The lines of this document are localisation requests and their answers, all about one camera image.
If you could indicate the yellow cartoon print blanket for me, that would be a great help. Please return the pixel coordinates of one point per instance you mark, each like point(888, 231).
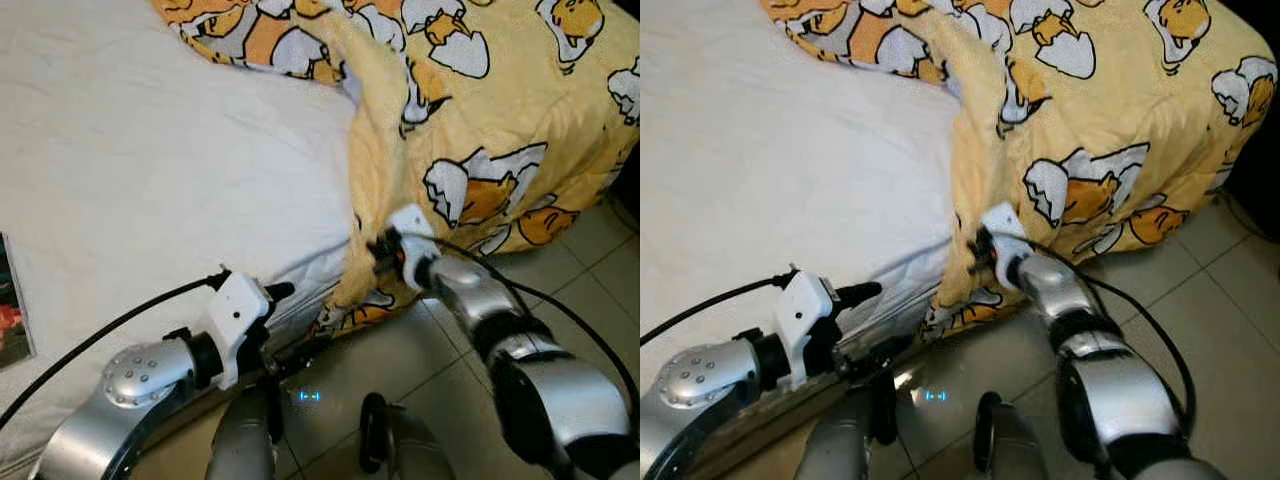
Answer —
point(1100, 100)
point(500, 100)

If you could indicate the dark glossy book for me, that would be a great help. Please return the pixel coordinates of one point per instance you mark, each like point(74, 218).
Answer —
point(12, 300)

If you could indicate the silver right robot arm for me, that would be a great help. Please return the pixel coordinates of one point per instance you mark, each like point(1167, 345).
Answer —
point(540, 380)
point(1110, 380)

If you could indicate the left robot leg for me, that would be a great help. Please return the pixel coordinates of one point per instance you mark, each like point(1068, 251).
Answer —
point(850, 440)
point(245, 440)

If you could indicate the robot leg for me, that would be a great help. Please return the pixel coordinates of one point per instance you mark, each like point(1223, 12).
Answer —
point(405, 450)
point(850, 440)
point(245, 440)
point(1010, 450)

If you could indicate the white quilted mattress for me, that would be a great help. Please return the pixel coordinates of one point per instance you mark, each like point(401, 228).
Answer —
point(150, 150)
point(780, 150)

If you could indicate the right robot leg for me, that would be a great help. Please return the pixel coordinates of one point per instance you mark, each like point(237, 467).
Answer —
point(405, 450)
point(1010, 450)

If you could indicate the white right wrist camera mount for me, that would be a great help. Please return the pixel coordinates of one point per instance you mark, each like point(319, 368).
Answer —
point(412, 225)
point(1005, 225)

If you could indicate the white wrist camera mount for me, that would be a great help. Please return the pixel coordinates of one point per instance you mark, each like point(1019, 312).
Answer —
point(412, 225)
point(1005, 225)
point(240, 310)
point(805, 312)

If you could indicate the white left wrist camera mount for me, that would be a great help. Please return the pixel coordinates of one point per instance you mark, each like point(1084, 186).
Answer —
point(240, 310)
point(805, 312)

